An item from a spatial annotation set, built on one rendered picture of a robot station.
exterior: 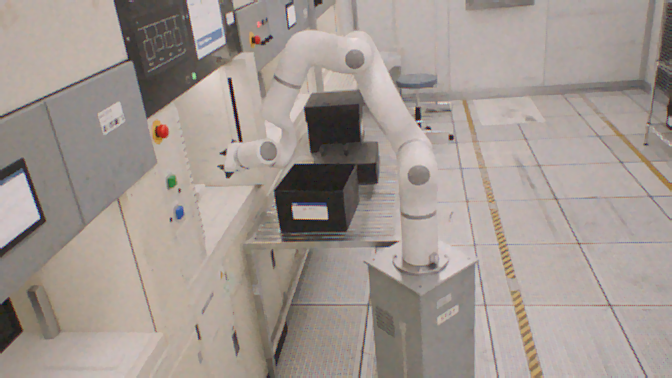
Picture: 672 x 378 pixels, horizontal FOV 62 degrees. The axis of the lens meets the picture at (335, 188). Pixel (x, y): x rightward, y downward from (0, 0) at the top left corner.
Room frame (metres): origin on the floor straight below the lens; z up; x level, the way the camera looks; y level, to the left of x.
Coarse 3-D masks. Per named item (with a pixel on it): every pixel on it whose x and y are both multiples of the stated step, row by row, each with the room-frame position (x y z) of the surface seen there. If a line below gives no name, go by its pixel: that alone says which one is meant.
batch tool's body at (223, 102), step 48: (144, 0) 1.56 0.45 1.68; (192, 48) 1.81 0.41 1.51; (240, 48) 2.28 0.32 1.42; (144, 96) 1.44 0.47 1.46; (192, 96) 2.20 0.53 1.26; (240, 96) 2.16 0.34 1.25; (192, 144) 2.21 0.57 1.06; (192, 192) 1.59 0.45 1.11; (240, 192) 2.10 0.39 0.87; (192, 240) 1.53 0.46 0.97; (240, 240) 1.90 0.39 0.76; (192, 288) 1.45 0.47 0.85; (240, 288) 1.81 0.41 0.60; (240, 336) 1.72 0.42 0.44
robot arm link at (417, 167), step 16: (416, 144) 1.60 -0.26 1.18; (400, 160) 1.56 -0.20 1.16; (416, 160) 1.51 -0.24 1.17; (432, 160) 1.53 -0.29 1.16; (400, 176) 1.53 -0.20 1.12; (416, 176) 1.50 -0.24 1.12; (432, 176) 1.50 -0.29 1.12; (400, 192) 1.56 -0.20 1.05; (416, 192) 1.53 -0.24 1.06; (432, 192) 1.54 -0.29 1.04; (400, 208) 1.61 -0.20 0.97; (416, 208) 1.56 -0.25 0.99; (432, 208) 1.57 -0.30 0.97
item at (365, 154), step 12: (324, 144) 2.60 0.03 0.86; (336, 144) 2.58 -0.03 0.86; (348, 144) 2.56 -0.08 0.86; (360, 144) 2.54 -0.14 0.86; (372, 144) 2.53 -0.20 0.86; (324, 156) 2.43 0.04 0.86; (336, 156) 2.41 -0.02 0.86; (348, 156) 2.40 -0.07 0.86; (360, 156) 2.38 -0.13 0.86; (372, 156) 2.37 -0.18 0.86; (360, 168) 2.30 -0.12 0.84; (372, 168) 2.29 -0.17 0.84; (360, 180) 2.30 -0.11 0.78; (372, 180) 2.29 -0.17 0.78
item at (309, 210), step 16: (288, 176) 2.11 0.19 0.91; (304, 176) 2.19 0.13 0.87; (320, 176) 2.17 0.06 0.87; (336, 176) 2.15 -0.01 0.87; (352, 176) 2.03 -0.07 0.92; (288, 192) 1.92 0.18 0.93; (304, 192) 1.90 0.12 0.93; (320, 192) 1.89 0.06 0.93; (336, 192) 1.87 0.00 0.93; (352, 192) 2.01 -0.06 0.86; (288, 208) 1.92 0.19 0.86; (304, 208) 1.90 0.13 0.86; (320, 208) 1.89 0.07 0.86; (336, 208) 1.87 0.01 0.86; (352, 208) 1.98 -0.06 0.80; (288, 224) 1.93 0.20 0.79; (304, 224) 1.91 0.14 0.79; (320, 224) 1.89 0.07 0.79; (336, 224) 1.87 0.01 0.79
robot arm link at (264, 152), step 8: (248, 144) 1.67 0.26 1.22; (256, 144) 1.62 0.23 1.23; (264, 144) 1.63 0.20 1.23; (272, 144) 1.64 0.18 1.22; (240, 152) 1.69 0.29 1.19; (248, 152) 1.64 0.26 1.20; (256, 152) 1.61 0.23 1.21; (264, 152) 1.61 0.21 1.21; (272, 152) 1.63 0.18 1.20; (240, 160) 1.68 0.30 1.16; (248, 160) 1.65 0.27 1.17; (256, 160) 1.61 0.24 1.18; (264, 160) 1.61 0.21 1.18; (272, 160) 1.62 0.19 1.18
